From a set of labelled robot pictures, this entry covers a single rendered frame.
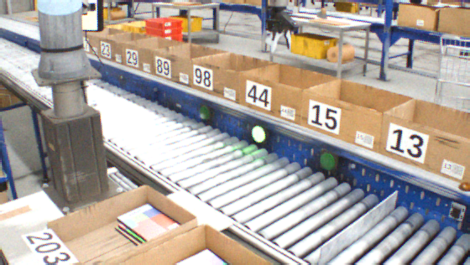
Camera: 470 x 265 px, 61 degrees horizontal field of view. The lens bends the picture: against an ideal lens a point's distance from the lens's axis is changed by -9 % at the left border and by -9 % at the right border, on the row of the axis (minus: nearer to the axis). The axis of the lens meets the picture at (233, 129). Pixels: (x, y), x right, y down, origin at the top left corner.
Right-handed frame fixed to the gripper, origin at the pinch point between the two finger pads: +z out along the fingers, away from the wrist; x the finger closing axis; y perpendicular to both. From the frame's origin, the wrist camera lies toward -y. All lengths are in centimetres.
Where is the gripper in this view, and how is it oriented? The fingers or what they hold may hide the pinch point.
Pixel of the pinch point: (281, 49)
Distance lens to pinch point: 200.7
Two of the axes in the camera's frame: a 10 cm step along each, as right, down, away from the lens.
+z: 0.1, 9.3, 3.7
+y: -6.8, -2.7, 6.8
